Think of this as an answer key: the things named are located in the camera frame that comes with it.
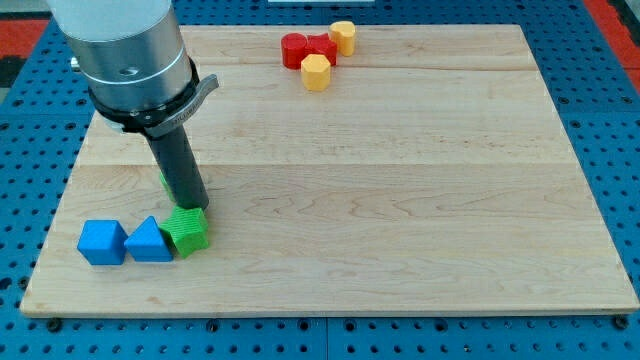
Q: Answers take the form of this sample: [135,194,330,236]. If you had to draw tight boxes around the yellow heart block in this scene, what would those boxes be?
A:
[329,21,357,57]

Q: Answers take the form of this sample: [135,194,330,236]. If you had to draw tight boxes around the blue cube block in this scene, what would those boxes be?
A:
[77,220,127,265]

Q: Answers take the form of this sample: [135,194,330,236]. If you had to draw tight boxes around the red star block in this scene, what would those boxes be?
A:
[306,33,338,66]

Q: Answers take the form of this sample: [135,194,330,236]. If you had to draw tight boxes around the green star block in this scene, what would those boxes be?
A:
[159,206,209,258]

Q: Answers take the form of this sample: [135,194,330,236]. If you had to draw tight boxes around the wooden board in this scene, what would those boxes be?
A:
[21,25,639,318]

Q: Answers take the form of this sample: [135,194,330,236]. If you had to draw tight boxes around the blue triangle block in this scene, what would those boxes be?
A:
[124,216,173,262]

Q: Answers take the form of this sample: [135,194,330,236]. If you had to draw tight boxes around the yellow hexagon block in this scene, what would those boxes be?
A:
[301,54,331,91]

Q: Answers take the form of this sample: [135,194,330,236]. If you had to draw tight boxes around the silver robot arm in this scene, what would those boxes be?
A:
[47,0,218,138]

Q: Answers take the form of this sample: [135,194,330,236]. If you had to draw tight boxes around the red circle block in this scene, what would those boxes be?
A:
[280,33,307,70]

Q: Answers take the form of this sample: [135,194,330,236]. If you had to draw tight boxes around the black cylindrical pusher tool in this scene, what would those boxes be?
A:
[147,127,209,209]

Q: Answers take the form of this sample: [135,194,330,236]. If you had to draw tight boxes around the green circle block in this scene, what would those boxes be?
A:
[159,172,175,203]

